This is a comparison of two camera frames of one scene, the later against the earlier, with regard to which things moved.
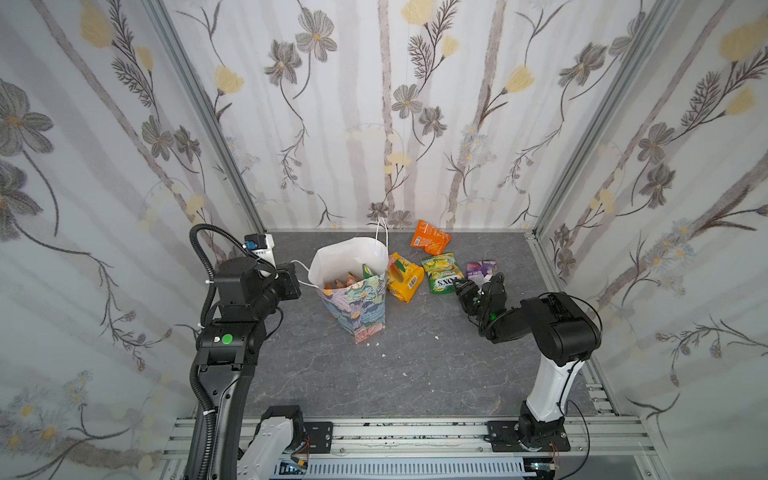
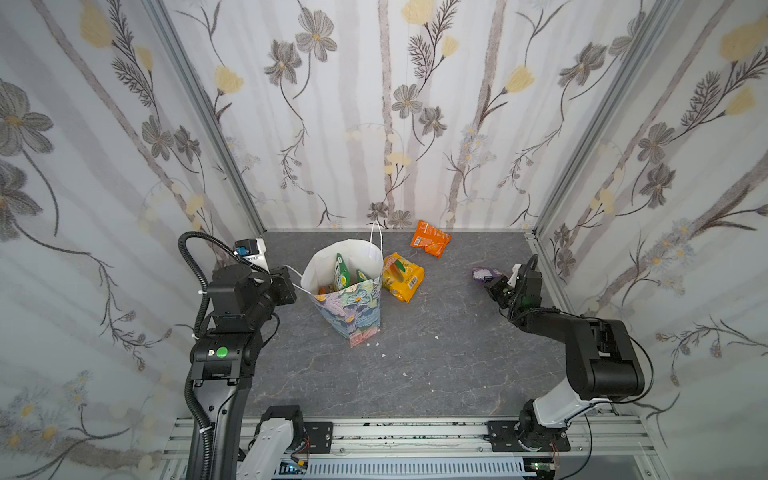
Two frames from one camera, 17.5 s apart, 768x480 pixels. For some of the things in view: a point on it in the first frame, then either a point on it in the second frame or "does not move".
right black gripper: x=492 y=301 -> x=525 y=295
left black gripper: x=285 y=275 does not move
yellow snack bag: x=403 y=277 does not move
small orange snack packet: x=430 y=239 does not move
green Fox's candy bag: x=442 y=271 -> x=342 y=273
